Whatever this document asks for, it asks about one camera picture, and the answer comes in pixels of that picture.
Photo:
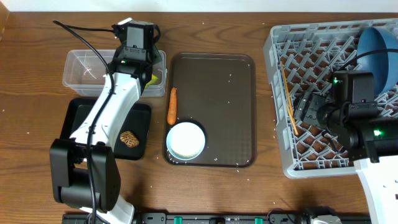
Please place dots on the dark blue plate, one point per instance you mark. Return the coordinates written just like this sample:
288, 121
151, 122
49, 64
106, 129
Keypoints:
382, 65

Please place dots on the yellow snack wrapper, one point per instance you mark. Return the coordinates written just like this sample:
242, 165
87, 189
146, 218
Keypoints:
152, 81

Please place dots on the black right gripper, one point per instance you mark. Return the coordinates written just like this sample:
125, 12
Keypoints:
308, 105

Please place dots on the clear plastic bin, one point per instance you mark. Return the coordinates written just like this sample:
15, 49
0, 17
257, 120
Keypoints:
85, 74

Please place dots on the black tray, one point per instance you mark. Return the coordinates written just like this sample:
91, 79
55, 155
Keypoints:
137, 122

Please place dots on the grey dishwasher rack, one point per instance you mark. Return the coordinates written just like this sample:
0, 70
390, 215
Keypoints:
310, 53

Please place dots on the brown serving tray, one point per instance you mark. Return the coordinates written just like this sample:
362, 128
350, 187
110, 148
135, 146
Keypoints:
217, 93

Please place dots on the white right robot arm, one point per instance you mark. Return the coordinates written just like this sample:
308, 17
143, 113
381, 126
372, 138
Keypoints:
349, 111

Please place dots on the orange carrot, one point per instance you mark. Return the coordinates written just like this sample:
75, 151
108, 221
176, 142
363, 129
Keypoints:
172, 112

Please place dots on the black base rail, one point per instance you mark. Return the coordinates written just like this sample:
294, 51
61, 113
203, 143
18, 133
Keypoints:
275, 216

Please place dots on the brown food piece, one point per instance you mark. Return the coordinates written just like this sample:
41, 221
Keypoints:
129, 139

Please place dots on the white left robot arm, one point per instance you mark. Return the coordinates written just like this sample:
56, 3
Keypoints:
84, 171

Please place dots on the light blue rice bowl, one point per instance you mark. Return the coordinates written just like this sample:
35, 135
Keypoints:
185, 141

